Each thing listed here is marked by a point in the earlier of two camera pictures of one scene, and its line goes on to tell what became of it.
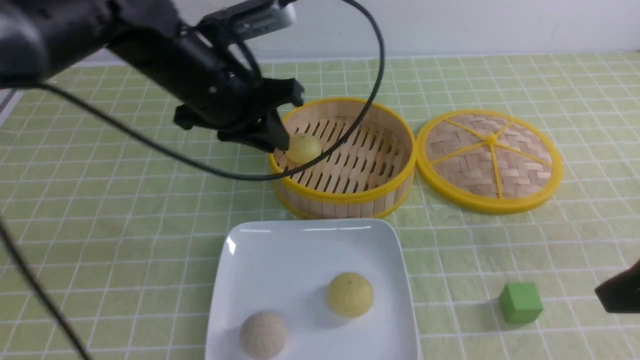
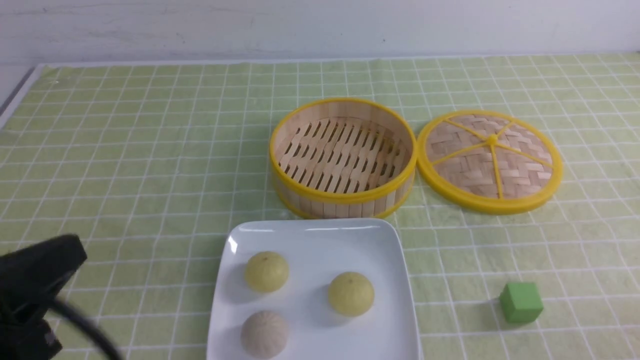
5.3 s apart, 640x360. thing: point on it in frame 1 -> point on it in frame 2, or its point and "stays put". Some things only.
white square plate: x=284 y=267 stays put
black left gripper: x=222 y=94 -> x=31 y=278
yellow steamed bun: x=303 y=147 -> x=266 y=271
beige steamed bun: x=263 y=335 stays put
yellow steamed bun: x=350 y=294 stays put
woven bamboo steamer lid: x=488 y=161 stays put
